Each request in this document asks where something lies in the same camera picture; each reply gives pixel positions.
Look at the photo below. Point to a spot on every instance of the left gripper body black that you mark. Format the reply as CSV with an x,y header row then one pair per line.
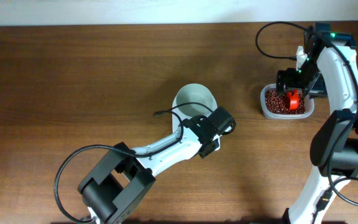
x,y
210,149

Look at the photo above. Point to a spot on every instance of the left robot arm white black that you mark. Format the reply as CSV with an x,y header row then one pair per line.
x,y
120,180

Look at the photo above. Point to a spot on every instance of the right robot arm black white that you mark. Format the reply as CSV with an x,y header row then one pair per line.
x,y
326,66

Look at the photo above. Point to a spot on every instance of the red adzuki beans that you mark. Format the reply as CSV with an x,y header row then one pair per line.
x,y
279,104

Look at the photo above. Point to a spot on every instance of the orange measuring scoop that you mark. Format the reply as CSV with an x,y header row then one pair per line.
x,y
293,100

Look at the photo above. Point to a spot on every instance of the white round bowl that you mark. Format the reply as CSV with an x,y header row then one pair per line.
x,y
197,93

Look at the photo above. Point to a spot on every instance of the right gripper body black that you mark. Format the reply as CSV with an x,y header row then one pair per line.
x,y
304,78

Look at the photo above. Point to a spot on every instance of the clear plastic container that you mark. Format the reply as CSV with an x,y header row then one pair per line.
x,y
309,105

